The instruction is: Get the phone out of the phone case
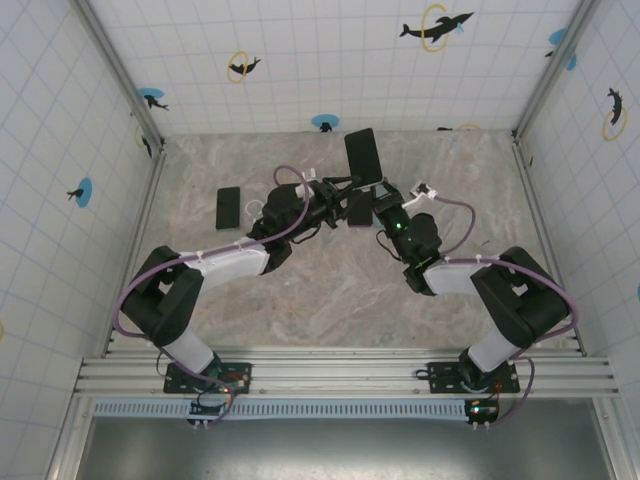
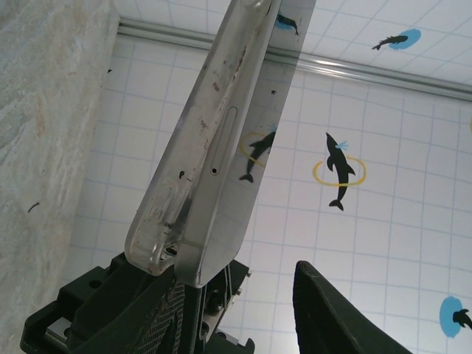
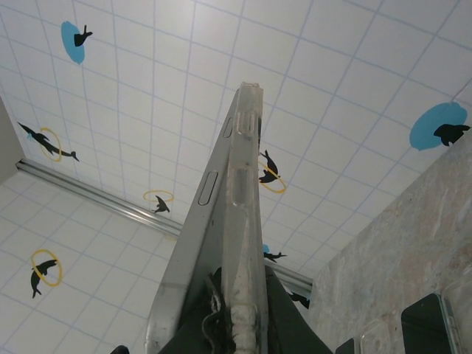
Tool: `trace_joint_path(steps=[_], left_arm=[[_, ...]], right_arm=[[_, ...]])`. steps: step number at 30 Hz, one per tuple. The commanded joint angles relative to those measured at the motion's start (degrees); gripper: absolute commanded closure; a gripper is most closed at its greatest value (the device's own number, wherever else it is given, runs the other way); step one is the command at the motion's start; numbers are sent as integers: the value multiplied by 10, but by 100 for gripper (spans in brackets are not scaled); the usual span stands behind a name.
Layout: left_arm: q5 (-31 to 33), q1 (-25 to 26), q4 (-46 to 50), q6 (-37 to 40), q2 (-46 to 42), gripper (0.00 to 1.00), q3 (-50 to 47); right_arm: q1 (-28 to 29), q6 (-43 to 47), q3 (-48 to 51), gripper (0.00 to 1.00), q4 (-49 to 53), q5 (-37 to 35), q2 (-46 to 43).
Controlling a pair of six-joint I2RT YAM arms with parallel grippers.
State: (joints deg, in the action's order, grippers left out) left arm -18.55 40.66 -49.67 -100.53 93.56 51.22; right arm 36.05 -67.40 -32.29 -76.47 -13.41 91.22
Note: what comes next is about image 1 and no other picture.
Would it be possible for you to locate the black smartphone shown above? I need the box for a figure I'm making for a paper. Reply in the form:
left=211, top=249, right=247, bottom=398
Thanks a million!
left=343, top=127, right=384, bottom=187
left=348, top=192, right=374, bottom=229
left=215, top=186, right=242, bottom=231

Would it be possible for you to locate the small black electronics board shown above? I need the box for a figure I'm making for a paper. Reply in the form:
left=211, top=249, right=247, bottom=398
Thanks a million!
left=187, top=399, right=227, bottom=431
left=463, top=398, right=500, bottom=431

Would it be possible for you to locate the grey metal panel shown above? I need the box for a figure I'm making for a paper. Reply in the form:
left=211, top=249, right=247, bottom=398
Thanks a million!
left=74, top=417, right=616, bottom=480

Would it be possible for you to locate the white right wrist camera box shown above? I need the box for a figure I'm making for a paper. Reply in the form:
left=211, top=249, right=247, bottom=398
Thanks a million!
left=398, top=181, right=440, bottom=210

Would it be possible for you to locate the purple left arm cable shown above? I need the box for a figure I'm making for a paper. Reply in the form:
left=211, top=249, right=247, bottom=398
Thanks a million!
left=112, top=164, right=310, bottom=401

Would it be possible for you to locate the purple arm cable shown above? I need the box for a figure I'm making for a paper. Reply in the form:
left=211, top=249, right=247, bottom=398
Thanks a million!
left=434, top=193, right=584, bottom=426
left=112, top=164, right=310, bottom=401

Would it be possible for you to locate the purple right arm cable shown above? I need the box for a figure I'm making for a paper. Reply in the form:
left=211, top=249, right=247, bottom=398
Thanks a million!
left=434, top=193, right=584, bottom=426

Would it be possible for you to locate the aluminium side rail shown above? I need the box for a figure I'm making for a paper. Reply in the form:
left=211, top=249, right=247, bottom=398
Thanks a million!
left=512, top=137, right=587, bottom=357
left=102, top=144, right=169, bottom=357

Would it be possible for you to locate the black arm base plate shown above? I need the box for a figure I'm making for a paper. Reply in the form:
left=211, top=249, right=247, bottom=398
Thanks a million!
left=163, top=361, right=253, bottom=396
left=428, top=360, right=521, bottom=396

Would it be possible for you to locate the aluminium rail beam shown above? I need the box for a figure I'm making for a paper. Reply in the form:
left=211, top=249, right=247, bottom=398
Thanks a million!
left=73, top=348, right=620, bottom=400

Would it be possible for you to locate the white slotted cable duct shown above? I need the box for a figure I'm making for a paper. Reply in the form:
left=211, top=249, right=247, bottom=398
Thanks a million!
left=92, top=398, right=474, bottom=420

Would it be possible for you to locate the aluminium corner post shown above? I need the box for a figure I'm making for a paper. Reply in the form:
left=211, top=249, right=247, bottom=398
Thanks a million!
left=510, top=0, right=610, bottom=141
left=69, top=0, right=169, bottom=151

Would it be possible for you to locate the aluminium frame leg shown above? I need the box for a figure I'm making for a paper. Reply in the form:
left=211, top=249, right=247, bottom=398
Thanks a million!
left=47, top=397, right=96, bottom=480
left=593, top=397, right=629, bottom=480

